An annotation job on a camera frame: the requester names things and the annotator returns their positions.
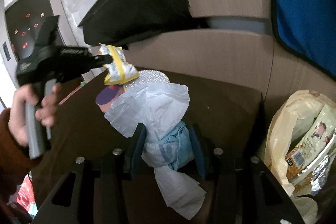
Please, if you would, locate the green snack packet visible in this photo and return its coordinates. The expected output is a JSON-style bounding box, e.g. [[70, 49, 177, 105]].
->
[[285, 105, 335, 196]]

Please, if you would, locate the yellow snack wrapper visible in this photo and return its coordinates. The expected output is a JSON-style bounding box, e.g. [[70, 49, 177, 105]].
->
[[99, 44, 139, 85]]

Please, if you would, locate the black hanging cloth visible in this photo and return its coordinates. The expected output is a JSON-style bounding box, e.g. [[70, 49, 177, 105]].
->
[[80, 0, 209, 47]]

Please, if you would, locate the left hand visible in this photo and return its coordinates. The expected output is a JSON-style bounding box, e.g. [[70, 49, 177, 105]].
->
[[7, 82, 63, 147]]

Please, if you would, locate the purple pink wrapper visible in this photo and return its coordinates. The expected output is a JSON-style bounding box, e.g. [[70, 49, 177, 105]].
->
[[95, 85, 125, 113]]

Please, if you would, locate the white blue plastic bag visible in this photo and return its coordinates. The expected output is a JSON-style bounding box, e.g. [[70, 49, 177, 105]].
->
[[104, 83, 206, 220]]

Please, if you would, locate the blue hanging cloth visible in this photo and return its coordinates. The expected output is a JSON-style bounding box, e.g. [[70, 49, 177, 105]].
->
[[271, 0, 335, 79]]

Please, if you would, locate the brown sleeve forearm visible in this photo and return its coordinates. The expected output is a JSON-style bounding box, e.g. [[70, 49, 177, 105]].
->
[[0, 109, 40, 202]]

